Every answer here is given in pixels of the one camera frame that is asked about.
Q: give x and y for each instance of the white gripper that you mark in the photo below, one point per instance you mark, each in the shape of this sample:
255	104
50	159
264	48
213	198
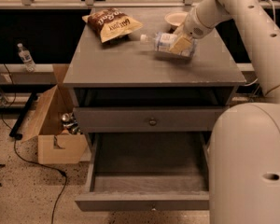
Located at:
194	26

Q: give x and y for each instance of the clear blue plastic bottle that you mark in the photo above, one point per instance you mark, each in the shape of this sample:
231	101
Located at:
161	42

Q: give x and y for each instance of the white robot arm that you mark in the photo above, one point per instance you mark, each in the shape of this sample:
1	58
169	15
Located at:
244	150

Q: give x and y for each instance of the grey wooden drawer cabinet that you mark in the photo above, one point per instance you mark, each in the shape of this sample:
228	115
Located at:
127	75

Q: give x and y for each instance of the round metal drawer knob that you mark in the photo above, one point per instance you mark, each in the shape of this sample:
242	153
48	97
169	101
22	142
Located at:
152	122

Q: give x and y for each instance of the closed grey upper drawer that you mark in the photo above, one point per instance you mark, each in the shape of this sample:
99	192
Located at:
135	119

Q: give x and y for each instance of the open grey lower drawer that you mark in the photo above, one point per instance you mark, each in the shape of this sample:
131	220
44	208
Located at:
146	172

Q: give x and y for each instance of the clear water bottle on ledge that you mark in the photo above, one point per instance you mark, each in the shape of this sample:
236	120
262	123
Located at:
26	57

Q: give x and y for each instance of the white paper bowl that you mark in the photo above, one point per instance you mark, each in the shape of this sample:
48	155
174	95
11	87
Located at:
174	19

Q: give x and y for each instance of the brown chip bag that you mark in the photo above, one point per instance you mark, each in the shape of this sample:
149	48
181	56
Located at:
111	23

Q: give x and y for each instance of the metal cans in box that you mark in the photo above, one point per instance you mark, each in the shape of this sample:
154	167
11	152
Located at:
69	124

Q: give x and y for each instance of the open cardboard box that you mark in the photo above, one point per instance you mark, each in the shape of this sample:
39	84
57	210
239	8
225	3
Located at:
55	144

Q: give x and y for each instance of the black metal table leg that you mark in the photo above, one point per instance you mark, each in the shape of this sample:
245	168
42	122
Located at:
14	133

